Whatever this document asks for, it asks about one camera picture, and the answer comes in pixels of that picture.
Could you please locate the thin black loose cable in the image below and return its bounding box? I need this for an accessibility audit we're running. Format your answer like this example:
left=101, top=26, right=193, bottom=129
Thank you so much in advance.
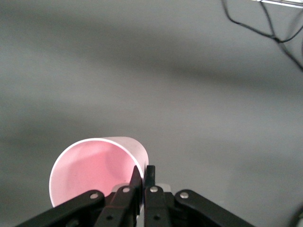
left=221, top=0, right=303, bottom=71

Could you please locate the pink plastic cup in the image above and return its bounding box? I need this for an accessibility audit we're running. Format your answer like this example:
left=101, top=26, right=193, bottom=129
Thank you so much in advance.
left=48, top=136, right=149, bottom=209

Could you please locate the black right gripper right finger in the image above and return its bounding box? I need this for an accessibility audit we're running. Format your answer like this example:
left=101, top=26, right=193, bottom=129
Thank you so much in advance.
left=144, top=165, right=256, bottom=227

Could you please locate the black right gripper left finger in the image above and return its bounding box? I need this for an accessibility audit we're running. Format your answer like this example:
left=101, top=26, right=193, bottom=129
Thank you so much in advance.
left=14, top=165, right=143, bottom=227

